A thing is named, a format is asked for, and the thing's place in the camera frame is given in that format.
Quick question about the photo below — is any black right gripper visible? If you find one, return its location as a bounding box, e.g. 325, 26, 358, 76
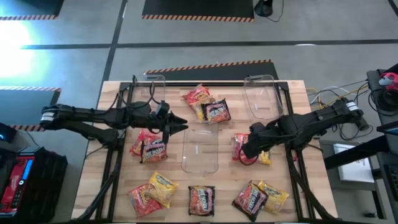
241, 124, 285, 159

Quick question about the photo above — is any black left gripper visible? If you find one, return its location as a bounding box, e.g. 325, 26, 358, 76
144, 107, 190, 144

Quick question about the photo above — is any red Maruchan noodle pack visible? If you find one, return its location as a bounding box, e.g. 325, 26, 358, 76
127, 183, 162, 218
129, 129, 161, 156
182, 83, 215, 108
232, 133, 261, 164

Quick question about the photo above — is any black Maruchan fire noodle pack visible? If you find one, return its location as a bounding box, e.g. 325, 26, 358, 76
201, 98, 232, 124
140, 139, 169, 164
188, 185, 216, 217
231, 180, 269, 222

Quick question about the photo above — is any clear plastic bin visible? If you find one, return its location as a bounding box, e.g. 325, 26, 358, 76
132, 73, 167, 108
181, 121, 220, 174
243, 74, 284, 121

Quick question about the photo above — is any black hazard-striped floor mat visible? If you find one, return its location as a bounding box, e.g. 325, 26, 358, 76
0, 86, 62, 132
143, 59, 280, 82
0, 0, 65, 21
142, 0, 255, 23

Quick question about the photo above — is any white sheet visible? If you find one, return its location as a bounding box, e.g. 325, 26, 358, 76
333, 142, 376, 184

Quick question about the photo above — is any black desk beam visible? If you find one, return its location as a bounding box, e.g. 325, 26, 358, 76
323, 133, 398, 170

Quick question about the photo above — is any black equipment cart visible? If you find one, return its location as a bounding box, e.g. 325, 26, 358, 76
366, 63, 398, 125

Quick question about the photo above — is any black round stand base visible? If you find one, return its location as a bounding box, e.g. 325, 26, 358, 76
254, 0, 274, 17

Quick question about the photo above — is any red and black equipment case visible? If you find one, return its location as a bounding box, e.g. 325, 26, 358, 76
0, 146, 68, 223

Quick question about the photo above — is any red and white gadget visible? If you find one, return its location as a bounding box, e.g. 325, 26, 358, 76
378, 72, 398, 91

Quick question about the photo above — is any black device with blue light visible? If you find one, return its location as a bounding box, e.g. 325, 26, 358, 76
0, 123, 18, 144

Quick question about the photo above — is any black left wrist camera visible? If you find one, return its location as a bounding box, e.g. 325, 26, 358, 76
155, 100, 171, 119

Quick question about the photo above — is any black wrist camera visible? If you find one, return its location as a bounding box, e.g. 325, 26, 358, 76
155, 100, 171, 119
248, 122, 265, 136

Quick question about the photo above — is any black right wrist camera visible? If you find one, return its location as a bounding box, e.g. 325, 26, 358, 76
248, 122, 265, 136

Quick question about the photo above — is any coiled black cable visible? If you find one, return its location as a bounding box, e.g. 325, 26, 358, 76
368, 88, 398, 118

